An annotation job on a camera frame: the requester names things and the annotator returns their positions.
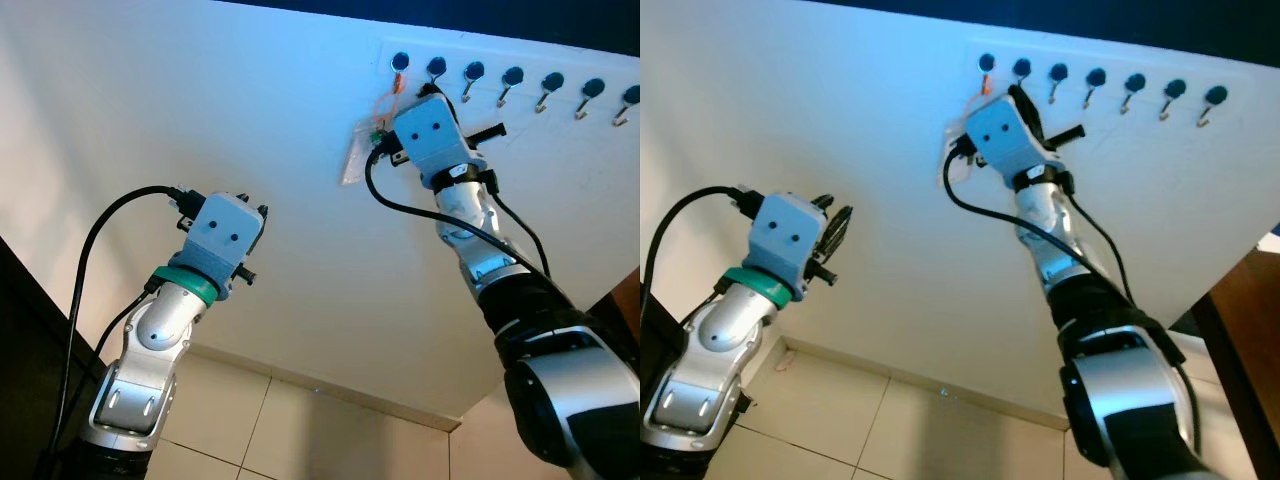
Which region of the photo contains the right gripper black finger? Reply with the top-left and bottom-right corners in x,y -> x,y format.
1008,85 -> 1047,143
426,85 -> 463,129

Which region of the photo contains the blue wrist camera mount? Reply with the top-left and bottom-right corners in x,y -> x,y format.
393,95 -> 471,186
748,193 -> 826,299
965,95 -> 1046,181
180,193 -> 263,299

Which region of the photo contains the dark brown wooden table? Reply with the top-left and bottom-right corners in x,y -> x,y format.
600,290 -> 641,351
1190,250 -> 1280,480

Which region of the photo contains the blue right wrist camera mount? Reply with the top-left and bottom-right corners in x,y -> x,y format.
965,95 -> 1046,181
393,95 -> 471,186

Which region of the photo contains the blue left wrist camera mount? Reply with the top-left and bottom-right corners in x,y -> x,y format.
180,193 -> 263,299
748,193 -> 826,299

